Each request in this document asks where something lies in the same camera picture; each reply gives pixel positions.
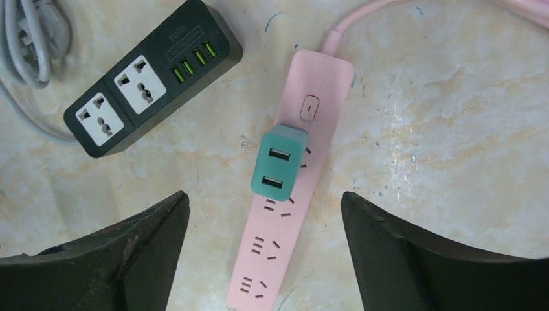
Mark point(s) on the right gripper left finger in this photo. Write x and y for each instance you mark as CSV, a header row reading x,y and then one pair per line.
x,y
129,265

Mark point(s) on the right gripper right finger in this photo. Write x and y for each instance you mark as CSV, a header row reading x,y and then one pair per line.
x,y
402,266

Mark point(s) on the pink power strip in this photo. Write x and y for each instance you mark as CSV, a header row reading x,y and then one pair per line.
x,y
313,101

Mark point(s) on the green charger plug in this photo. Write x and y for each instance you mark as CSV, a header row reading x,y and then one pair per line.
x,y
279,159

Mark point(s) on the black power strip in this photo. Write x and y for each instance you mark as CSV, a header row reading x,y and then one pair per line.
x,y
188,51

